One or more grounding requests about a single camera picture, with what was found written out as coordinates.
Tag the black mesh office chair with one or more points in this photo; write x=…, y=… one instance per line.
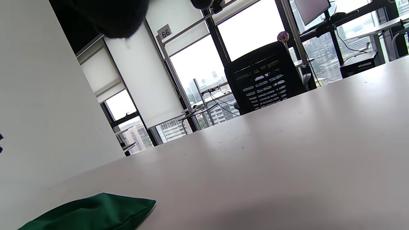
x=262, y=83

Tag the person's right hand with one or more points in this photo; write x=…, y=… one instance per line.
x=111, y=16

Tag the round purple ornament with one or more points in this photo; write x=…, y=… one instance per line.
x=283, y=36

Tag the white roller blind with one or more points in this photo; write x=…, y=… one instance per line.
x=102, y=73
x=143, y=83

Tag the black standing desk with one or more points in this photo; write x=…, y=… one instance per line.
x=335, y=48

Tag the white standing desk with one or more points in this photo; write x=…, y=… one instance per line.
x=377, y=28

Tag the black computer tower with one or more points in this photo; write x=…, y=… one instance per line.
x=361, y=67

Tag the white number sign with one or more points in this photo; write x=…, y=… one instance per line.
x=165, y=32

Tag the computer monitor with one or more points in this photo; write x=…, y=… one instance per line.
x=311, y=9

